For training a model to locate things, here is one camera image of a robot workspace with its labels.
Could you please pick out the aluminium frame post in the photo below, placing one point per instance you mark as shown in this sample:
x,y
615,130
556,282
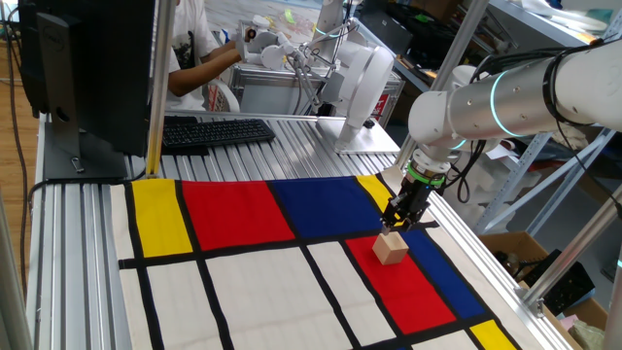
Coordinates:
x,y
447,58
573,248
160,87

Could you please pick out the light wooden cube block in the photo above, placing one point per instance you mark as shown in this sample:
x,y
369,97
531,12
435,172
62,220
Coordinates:
x,y
389,249

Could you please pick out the colour block patterned cloth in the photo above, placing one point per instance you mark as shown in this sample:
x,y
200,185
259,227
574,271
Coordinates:
x,y
243,267

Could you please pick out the black equipment case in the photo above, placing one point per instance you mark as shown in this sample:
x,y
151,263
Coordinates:
x,y
413,29

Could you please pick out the black computer monitor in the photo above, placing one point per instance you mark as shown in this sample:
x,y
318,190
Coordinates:
x,y
97,73

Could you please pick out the brown cardboard box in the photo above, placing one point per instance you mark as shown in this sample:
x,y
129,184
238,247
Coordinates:
x,y
510,243

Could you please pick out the black plastic crate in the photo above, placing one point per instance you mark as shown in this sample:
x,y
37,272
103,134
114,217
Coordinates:
x,y
563,287

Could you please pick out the silver metal case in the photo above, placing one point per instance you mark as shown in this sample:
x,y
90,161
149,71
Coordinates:
x,y
262,92

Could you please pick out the person in white t-shirt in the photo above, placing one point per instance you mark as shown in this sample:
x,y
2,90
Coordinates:
x,y
187,29

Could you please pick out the pale green plastic bag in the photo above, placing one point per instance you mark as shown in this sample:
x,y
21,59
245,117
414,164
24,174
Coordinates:
x,y
588,335

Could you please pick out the white haptic control device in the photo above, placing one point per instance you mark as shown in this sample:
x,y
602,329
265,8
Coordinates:
x,y
362,82

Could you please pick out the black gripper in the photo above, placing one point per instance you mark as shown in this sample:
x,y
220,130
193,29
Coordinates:
x,y
415,197

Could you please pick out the white plastic chair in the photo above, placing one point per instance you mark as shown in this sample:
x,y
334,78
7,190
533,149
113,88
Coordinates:
x,y
226,94

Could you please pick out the grey metal shelf rack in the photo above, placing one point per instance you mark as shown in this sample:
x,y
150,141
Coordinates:
x,y
549,160

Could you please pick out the black computer keyboard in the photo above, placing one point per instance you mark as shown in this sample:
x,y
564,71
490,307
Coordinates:
x,y
216,132

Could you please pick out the bare person forearm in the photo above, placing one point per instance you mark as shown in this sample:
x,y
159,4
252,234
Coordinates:
x,y
204,68

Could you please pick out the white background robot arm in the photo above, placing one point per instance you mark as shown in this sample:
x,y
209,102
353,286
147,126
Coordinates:
x,y
330,14

